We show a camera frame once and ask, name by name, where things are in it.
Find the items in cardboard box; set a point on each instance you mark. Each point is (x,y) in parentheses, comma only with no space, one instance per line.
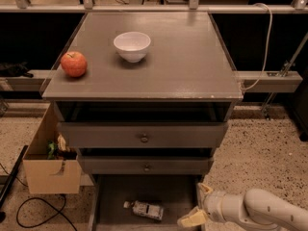
(58,149)

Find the grey bottom drawer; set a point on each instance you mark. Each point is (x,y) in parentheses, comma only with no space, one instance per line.
(177,194)

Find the black bar on floor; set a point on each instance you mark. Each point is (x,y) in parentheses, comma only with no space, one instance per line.
(6,181)

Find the grey middle drawer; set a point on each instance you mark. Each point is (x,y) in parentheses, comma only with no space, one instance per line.
(145,165)

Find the grey drawer cabinet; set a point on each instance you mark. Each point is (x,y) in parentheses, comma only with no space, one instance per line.
(184,79)

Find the clear plastic water bottle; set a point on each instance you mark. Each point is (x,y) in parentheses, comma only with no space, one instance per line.
(145,210)

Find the grey drawer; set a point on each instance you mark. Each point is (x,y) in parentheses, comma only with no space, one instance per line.
(145,165)
(95,135)
(177,194)

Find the red apple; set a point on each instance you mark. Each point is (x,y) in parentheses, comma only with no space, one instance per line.
(74,64)

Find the white bowl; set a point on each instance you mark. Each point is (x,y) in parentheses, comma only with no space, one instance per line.
(132,46)

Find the metal frame rail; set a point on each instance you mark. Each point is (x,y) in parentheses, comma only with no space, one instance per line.
(283,9)

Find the grey top drawer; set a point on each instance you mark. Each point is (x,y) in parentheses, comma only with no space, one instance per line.
(95,135)

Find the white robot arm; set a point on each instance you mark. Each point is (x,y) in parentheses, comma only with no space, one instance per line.
(254,210)

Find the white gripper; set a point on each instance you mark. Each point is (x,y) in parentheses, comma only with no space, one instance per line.
(212,203)

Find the cardboard box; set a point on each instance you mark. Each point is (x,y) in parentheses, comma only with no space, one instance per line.
(50,176)

